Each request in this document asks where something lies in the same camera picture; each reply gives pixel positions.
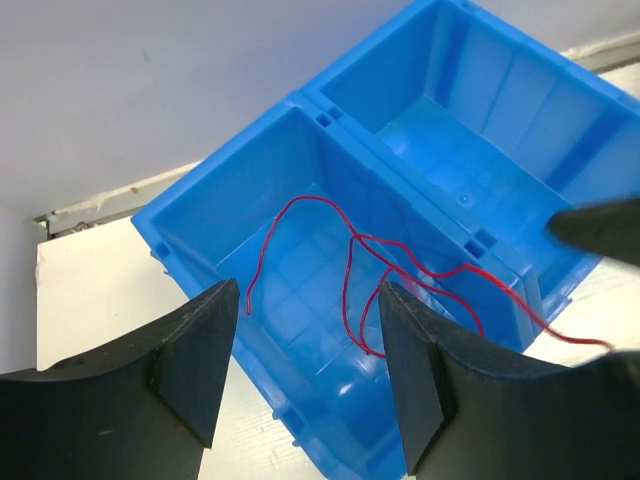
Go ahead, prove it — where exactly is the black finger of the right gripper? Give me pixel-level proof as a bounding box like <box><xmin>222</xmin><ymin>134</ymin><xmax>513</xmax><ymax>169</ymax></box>
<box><xmin>547</xmin><ymin>197</ymin><xmax>639</xmax><ymax>267</ymax></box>

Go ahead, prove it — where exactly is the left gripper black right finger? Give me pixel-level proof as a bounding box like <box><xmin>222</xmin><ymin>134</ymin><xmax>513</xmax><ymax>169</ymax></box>
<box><xmin>378</xmin><ymin>282</ymin><xmax>639</xmax><ymax>479</ymax></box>

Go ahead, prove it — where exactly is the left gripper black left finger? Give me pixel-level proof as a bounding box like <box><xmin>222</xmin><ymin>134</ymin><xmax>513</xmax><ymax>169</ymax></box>
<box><xmin>1</xmin><ymin>279</ymin><xmax>239</xmax><ymax>479</ymax></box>

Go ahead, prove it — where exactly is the blue plastic divided bin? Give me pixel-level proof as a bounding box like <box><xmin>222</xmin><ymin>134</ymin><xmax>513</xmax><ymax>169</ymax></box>
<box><xmin>133</xmin><ymin>1</ymin><xmax>639</xmax><ymax>479</ymax></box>

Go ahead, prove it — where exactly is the red wire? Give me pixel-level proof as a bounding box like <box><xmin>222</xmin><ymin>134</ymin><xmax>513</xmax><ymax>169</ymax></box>
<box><xmin>245</xmin><ymin>195</ymin><xmax>614</xmax><ymax>358</ymax></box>

